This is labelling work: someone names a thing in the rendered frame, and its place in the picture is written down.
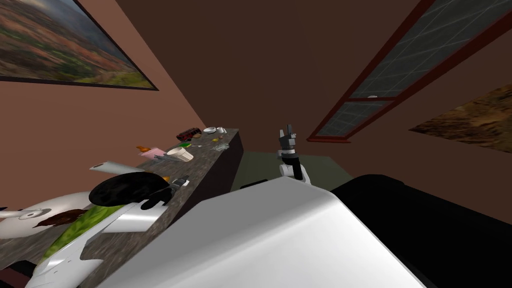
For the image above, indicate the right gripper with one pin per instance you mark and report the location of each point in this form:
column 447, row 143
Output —
column 288, row 142

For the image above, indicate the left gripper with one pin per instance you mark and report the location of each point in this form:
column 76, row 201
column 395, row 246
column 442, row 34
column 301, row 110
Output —
column 180, row 183

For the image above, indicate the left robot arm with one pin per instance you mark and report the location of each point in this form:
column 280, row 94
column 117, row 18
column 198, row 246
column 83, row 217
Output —
column 132, row 218

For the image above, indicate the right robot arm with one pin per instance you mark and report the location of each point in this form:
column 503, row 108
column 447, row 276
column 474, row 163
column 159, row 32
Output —
column 420, row 232

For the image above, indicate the cream ribbed mug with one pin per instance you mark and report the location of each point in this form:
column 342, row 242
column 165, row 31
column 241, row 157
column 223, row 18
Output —
column 180, row 154

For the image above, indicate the green flat item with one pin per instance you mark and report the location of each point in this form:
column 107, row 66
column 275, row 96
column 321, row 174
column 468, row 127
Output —
column 184, row 144

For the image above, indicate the red toy bus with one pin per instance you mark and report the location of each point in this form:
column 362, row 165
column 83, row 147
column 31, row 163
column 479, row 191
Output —
column 188, row 133

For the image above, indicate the orange brown small item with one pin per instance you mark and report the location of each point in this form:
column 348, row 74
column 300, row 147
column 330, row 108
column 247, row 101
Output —
column 142, row 149

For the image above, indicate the black round bowl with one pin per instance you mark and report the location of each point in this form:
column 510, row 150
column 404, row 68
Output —
column 124, row 188

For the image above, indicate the white small bowl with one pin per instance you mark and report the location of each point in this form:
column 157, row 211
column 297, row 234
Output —
column 209, row 130

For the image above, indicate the white small mug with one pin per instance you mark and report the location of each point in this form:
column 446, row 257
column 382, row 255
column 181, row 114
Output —
column 220, row 130

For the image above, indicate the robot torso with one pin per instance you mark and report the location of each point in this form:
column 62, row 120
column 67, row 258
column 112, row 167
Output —
column 256, row 240

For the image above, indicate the green leafy lettuce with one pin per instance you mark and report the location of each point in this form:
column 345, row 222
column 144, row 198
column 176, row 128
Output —
column 80, row 230

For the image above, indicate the white round kettle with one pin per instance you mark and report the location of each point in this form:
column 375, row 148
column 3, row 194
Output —
column 60, row 204

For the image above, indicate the dark brown ragged piece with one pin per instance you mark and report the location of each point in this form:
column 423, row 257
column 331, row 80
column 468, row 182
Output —
column 62, row 218

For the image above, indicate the red framed window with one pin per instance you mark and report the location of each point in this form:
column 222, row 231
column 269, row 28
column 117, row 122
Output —
column 400, row 60

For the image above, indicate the landscape painting with dark frame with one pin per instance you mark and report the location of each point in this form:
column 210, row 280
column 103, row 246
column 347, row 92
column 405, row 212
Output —
column 60, row 44

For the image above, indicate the brown abstract wall picture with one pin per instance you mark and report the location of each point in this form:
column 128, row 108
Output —
column 476, row 120

